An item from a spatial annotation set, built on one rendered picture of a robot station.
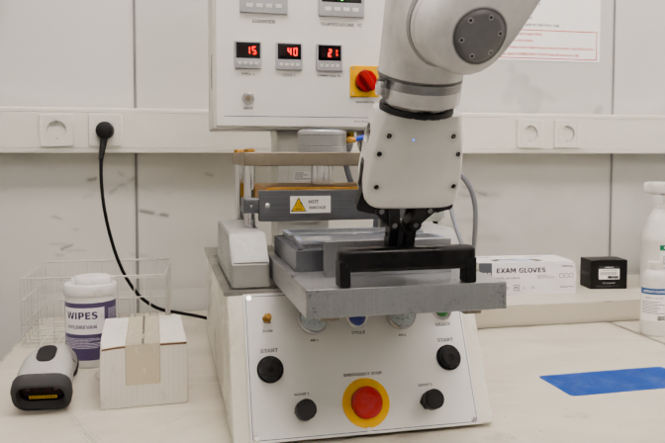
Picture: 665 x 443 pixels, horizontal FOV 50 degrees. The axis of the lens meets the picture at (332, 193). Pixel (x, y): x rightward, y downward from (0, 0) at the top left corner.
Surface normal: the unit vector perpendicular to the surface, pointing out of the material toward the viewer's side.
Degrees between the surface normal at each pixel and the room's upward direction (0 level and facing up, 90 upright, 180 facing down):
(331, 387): 65
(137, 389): 91
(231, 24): 90
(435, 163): 110
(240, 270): 90
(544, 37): 90
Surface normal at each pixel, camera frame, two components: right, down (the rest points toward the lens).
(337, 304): 0.23, 0.05
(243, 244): 0.15, -0.73
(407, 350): 0.21, -0.37
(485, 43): 0.28, 0.43
